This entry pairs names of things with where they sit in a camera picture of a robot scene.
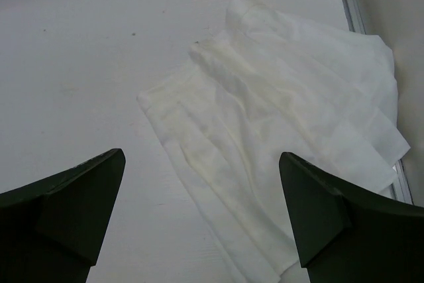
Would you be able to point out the white pleated skirt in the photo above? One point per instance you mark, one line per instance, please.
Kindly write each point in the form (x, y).
(270, 83)

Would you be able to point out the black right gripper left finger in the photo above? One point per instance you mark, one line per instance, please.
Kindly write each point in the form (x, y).
(52, 230)

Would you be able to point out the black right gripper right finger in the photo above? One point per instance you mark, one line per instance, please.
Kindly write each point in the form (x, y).
(344, 233)

